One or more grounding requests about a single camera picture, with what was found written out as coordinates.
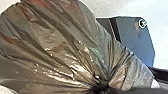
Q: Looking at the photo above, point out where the black white ball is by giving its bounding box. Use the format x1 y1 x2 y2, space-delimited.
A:
0 0 157 94

